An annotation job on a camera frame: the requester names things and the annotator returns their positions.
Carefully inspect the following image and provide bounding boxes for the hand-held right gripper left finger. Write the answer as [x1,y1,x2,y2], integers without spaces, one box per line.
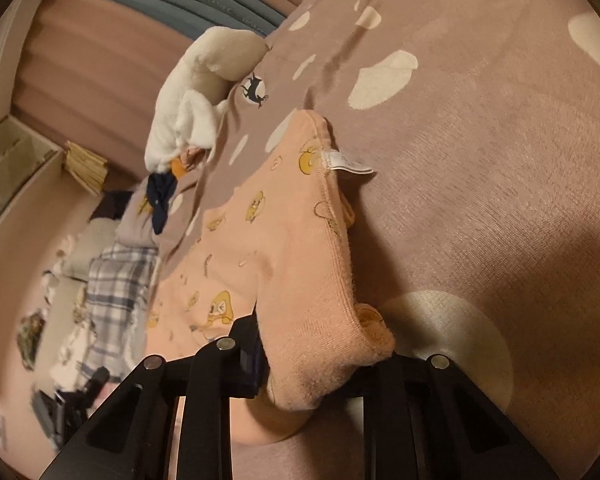
[39,312,269,480]

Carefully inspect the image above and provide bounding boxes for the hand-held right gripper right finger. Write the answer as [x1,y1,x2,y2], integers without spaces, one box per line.
[325,350,561,480]

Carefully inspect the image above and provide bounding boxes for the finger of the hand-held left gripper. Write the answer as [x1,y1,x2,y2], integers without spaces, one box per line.
[77,366,112,402]

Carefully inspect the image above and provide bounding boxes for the peach duck print shirt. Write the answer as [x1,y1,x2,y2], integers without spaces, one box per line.
[145,108,397,449]

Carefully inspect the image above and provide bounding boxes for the pale ruffled cloth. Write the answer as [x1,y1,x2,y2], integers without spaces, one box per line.
[49,327,97,392]

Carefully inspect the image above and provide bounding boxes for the dark patterned cloth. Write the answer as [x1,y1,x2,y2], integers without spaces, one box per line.
[17,310,49,372]

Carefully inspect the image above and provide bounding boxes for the plaid pillow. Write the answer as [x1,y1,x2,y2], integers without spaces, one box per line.
[82,245,161,377]

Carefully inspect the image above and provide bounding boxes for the beige pillow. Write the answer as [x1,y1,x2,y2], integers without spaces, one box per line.
[62,217,126,281]

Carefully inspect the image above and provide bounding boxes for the mauve pillow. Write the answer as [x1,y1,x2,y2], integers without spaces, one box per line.
[116,187,163,249]

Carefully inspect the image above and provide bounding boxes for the dark brown cloth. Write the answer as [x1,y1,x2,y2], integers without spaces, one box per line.
[90,191,136,224]

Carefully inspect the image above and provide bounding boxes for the navy garment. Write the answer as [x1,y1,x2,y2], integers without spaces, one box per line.
[146,172,176,235]

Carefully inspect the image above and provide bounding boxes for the yellow fringed hanging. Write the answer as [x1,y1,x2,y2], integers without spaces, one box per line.
[62,140,110,196]

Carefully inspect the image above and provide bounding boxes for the mauve polka dot blanket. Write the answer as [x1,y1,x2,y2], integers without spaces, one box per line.
[157,0,600,480]

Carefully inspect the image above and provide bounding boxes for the white plush toy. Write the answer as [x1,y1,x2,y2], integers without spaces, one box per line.
[145,27,271,174]

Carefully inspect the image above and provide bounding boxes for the pink curtain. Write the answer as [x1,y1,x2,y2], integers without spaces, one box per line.
[10,0,321,196]

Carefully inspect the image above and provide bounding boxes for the teal curtain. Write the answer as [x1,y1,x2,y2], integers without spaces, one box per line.
[52,0,291,39]

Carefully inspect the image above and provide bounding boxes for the cream wall shelf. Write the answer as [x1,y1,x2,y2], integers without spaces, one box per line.
[0,115,66,242]

